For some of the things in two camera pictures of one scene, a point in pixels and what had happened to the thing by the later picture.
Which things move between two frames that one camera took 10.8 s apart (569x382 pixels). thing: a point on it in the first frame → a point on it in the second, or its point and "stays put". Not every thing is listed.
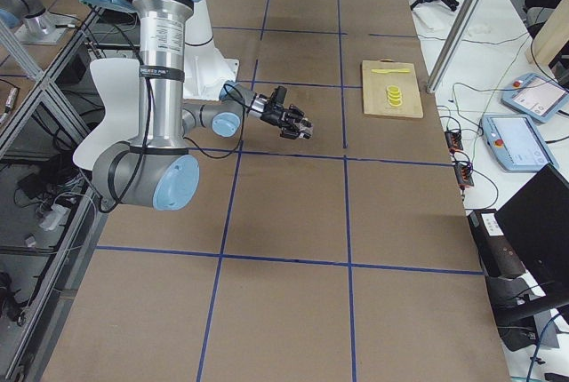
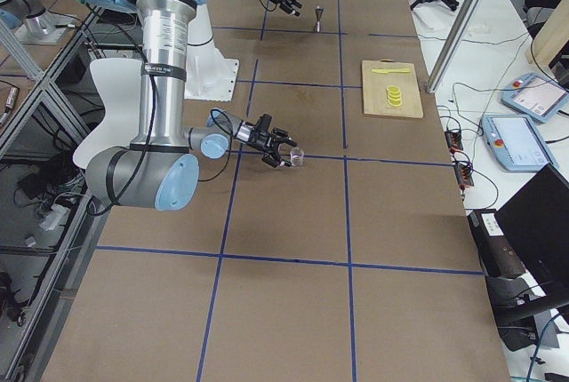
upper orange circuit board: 453,139 stays put
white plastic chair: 117,82 stays put
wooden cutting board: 375,84 stays put
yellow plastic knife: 388,71 stays put
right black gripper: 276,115 → 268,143
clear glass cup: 306,129 → 297,156
